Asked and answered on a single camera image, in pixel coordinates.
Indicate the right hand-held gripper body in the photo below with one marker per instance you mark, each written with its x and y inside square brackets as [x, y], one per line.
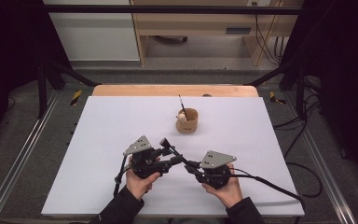
[216, 159]

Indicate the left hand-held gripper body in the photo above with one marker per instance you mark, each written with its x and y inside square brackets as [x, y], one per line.
[140, 146]

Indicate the thick black makeup brush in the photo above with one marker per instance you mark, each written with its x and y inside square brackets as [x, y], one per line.
[165, 142]

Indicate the brown cup with animal figure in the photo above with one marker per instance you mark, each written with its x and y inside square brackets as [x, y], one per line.
[187, 126]

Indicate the thin black brush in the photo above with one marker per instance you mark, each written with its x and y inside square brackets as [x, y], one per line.
[182, 104]

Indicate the person's right hand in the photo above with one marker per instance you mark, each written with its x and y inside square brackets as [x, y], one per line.
[228, 194]

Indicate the person's left hand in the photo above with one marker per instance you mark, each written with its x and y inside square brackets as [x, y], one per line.
[140, 186]

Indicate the white board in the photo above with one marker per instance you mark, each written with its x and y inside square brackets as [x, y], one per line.
[105, 124]

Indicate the wooden table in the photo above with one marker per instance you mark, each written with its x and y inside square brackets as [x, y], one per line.
[155, 90]

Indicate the yellow clamp left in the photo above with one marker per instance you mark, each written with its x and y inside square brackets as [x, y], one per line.
[75, 98]

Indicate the yellow clamp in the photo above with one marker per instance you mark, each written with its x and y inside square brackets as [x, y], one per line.
[273, 97]
[75, 98]

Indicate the yellow clamp right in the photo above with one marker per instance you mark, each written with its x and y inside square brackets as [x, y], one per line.
[273, 97]

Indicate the black metal stand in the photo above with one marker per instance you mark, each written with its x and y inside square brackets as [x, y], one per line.
[42, 93]
[300, 93]

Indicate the white cabinet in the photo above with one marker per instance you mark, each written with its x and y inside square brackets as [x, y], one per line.
[96, 37]

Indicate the wooden desk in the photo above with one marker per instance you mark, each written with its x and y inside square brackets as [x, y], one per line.
[192, 21]

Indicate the black curtain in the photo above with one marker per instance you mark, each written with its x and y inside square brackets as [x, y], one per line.
[9, 46]
[345, 62]

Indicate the aluminium floor rail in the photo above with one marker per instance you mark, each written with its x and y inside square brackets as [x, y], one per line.
[326, 174]
[21, 152]

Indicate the black horizontal frame bar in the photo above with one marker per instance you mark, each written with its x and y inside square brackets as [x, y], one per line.
[167, 9]

